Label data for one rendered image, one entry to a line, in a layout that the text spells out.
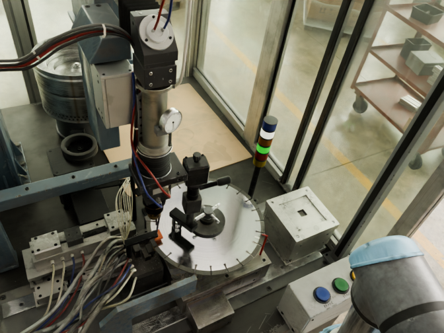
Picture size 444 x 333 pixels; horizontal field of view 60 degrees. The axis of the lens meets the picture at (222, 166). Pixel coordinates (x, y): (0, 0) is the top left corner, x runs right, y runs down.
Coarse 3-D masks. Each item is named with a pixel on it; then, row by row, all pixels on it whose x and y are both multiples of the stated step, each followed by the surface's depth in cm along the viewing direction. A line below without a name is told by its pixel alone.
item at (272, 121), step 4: (268, 116) 121; (272, 116) 121; (264, 120) 119; (268, 120) 119; (272, 120) 119; (276, 120) 120; (264, 124) 119; (268, 124) 118; (272, 124) 118; (276, 124) 119; (264, 128) 120; (268, 128) 119; (272, 128) 119
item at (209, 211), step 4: (220, 204) 114; (204, 208) 111; (208, 208) 112; (212, 208) 112; (216, 208) 113; (204, 212) 111; (208, 212) 111; (212, 212) 111; (200, 216) 110; (204, 216) 111; (208, 216) 111; (212, 216) 110; (196, 220) 109; (216, 220) 110
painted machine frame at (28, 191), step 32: (96, 0) 87; (0, 128) 116; (96, 128) 92; (0, 160) 125; (128, 160) 115; (0, 192) 101; (32, 192) 103; (64, 192) 108; (0, 224) 108; (0, 256) 112
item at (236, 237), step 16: (176, 192) 121; (208, 192) 123; (224, 192) 124; (224, 208) 119; (240, 208) 120; (160, 224) 112; (240, 224) 116; (256, 224) 117; (160, 240) 108; (176, 240) 109; (192, 240) 110; (208, 240) 110; (224, 240) 111; (240, 240) 112; (256, 240) 112; (176, 256) 105; (192, 256) 106; (208, 256) 107; (224, 256) 107; (240, 256) 108
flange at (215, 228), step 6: (216, 210) 117; (216, 216) 115; (222, 216) 116; (198, 222) 113; (204, 222) 112; (210, 222) 112; (222, 222) 114; (198, 228) 112; (204, 228) 112; (210, 228) 112; (216, 228) 112; (222, 228) 113; (198, 234) 111; (204, 234) 110; (210, 234) 111; (216, 234) 112
